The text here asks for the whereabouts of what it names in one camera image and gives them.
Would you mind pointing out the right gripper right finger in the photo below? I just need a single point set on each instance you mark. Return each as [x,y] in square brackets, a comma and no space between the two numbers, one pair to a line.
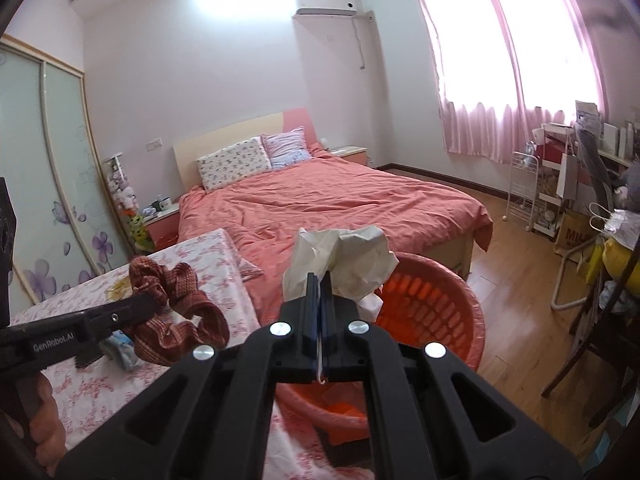
[429,415]

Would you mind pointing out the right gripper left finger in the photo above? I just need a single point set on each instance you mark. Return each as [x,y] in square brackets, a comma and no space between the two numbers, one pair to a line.
[208,416]

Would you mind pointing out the brown red scrunchie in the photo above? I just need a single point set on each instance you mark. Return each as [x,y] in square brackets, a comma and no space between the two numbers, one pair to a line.
[184,317]

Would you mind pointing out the light blue tissue pack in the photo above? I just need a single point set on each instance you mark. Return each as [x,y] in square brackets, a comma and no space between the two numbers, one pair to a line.
[120,349]

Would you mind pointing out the yellow snack bag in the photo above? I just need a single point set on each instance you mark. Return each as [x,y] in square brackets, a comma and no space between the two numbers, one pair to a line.
[120,290]

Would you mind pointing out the person left hand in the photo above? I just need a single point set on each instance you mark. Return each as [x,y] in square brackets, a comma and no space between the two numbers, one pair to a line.
[46,429]

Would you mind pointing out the floral pink white tablecloth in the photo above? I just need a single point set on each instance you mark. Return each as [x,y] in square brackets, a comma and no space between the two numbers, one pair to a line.
[200,285]

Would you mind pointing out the sliding wardrobe with flowers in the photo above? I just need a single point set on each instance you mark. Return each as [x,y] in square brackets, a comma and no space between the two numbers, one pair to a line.
[67,230]

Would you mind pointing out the orange plastic laundry basket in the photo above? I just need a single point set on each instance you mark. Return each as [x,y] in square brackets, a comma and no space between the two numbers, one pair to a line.
[423,301]

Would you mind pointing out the plush toy hanging stack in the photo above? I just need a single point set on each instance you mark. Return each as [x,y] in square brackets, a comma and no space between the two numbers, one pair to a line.
[127,205]

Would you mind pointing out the left pink nightstand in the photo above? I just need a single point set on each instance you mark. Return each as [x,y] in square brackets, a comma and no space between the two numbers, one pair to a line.
[164,227]

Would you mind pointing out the pink nightstand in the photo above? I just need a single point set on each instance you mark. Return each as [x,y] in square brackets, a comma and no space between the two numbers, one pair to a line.
[164,227]
[352,153]

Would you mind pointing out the dark wooden chair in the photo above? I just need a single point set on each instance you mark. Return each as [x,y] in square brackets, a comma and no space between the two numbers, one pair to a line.
[606,335]

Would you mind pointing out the bed with coral duvet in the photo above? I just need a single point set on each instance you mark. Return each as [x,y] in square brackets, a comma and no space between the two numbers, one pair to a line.
[263,214]

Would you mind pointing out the cardboard box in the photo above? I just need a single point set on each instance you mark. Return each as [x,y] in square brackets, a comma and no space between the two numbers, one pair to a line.
[574,230]

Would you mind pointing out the floral white pillow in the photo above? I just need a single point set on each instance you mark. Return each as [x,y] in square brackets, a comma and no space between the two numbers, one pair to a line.
[233,163]

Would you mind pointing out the pink striped pillow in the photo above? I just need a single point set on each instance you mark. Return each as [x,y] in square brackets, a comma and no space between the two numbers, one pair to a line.
[286,148]

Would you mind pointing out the right pink nightstand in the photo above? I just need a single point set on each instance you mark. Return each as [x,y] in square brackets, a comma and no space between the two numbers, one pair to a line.
[352,153]

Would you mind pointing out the white paper shopping bag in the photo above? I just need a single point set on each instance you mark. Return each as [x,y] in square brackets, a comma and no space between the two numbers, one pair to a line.
[620,224]

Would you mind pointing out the white cluttered desk shelf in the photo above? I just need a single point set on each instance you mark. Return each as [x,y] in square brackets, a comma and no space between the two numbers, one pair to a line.
[588,160]

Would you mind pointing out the pink window curtain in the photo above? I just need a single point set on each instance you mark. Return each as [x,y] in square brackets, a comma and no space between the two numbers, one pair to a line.
[505,67]

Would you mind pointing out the white wall switch plate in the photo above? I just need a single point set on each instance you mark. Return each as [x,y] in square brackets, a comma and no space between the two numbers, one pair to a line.
[153,145]

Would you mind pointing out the white wire rack cart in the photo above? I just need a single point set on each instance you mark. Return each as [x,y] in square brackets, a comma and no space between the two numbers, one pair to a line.
[521,202]

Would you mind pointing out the white wall air conditioner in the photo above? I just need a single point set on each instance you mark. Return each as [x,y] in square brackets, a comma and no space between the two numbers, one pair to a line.
[326,8]

